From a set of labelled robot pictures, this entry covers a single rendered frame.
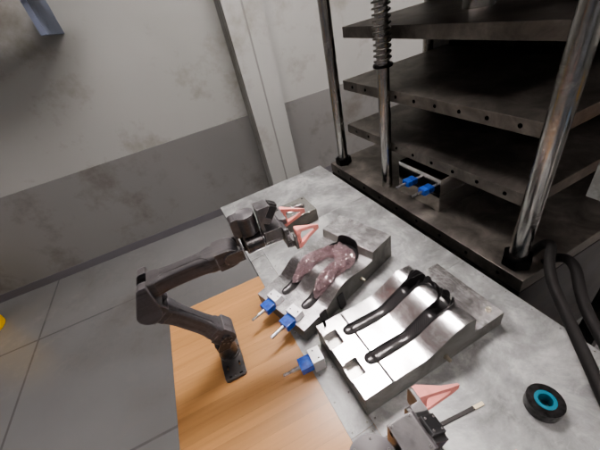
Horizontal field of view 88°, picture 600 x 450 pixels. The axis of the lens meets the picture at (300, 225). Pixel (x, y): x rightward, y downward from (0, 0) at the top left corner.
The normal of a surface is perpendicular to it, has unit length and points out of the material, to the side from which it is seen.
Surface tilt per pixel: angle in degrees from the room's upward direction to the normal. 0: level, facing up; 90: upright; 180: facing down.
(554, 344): 0
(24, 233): 90
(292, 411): 0
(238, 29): 90
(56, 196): 90
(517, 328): 0
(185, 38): 90
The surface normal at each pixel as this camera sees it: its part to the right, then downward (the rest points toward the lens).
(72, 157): 0.39, 0.49
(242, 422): -0.20, -0.78
